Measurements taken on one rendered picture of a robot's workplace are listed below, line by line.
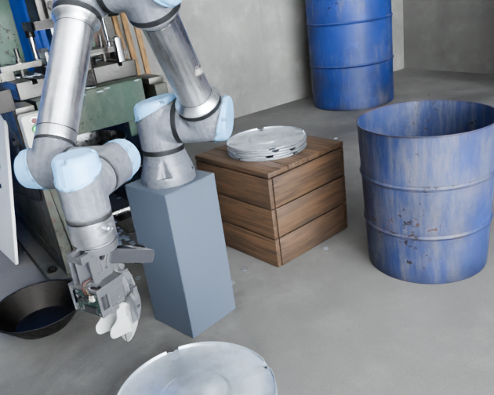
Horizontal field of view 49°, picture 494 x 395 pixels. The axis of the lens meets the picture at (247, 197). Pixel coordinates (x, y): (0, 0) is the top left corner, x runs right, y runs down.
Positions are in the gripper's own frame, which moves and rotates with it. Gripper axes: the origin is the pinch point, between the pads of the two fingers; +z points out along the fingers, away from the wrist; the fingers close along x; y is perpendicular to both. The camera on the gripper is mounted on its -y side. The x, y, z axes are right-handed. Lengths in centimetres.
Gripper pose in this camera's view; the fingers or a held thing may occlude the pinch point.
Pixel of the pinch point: (128, 331)
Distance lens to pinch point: 104.9
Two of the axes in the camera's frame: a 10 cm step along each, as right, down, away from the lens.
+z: 1.3, 9.2, 3.7
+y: -5.3, 3.8, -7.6
